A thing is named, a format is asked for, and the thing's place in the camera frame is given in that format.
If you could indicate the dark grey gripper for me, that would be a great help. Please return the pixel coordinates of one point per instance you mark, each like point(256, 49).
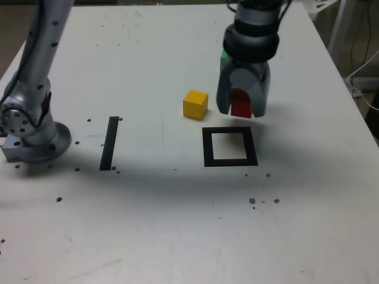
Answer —
point(251, 65)

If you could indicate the red cube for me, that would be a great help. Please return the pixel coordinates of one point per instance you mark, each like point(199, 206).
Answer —
point(240, 108)

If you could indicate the green cube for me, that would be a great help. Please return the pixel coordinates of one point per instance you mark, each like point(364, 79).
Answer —
point(222, 60)

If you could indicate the yellow cube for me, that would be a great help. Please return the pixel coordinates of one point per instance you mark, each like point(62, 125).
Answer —
point(194, 108)

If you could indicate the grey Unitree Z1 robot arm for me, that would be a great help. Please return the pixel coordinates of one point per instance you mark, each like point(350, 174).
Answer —
point(29, 127)

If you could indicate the black tape square outline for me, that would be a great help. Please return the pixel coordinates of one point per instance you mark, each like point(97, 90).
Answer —
point(228, 163)

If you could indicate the black tape strip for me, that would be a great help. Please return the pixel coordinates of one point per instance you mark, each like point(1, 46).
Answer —
point(109, 145)

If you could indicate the white furniture frame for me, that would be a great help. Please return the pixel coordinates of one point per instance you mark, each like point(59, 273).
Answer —
point(334, 26)

